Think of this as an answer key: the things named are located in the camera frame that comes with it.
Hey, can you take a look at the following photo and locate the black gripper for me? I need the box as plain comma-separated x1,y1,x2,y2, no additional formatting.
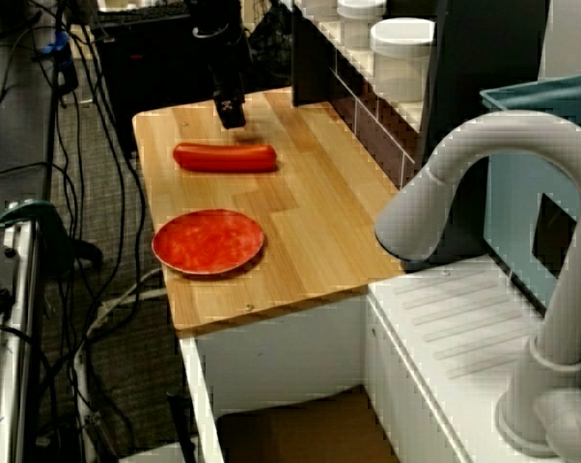
206,32,254,130

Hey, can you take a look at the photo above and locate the red toy sausage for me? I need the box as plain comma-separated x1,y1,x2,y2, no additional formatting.
172,142,278,174

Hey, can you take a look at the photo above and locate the red round plate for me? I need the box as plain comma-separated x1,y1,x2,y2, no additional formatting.
151,208,266,281

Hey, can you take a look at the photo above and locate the black mesh bag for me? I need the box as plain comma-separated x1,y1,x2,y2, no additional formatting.
245,2,295,91

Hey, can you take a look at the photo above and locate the black upright panel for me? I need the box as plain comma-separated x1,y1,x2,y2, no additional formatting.
290,0,341,109

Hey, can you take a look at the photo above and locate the black equipment box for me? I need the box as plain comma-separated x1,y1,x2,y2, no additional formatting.
93,9,220,155

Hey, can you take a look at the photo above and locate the brown tiled backsplash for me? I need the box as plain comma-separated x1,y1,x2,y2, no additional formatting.
327,61,418,190

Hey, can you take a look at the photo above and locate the small white canister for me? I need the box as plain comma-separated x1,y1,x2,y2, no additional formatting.
336,0,388,50

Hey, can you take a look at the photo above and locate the large white canister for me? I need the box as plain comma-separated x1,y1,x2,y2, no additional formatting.
369,17,437,104

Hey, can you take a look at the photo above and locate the black stand pole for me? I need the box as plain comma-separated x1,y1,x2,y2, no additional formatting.
42,45,65,204

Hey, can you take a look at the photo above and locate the blue tape piece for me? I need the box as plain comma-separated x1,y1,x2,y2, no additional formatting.
40,29,73,69

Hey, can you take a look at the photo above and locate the green clamp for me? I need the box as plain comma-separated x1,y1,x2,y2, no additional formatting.
0,199,105,272

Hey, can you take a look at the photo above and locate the white toy sink unit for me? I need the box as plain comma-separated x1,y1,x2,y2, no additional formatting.
178,254,581,463

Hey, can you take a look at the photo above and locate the dark tall side panel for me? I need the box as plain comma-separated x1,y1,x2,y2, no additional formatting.
418,0,550,168

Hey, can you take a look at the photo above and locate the teal plastic bin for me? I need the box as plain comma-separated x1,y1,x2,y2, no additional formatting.
479,70,581,317

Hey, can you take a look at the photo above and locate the grey toy faucet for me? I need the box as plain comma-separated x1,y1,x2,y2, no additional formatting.
373,110,581,460

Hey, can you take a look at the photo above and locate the white cable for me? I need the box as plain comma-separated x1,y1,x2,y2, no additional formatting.
83,266,167,341

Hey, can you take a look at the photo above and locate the white metal frame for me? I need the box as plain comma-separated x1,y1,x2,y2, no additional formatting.
0,201,46,463

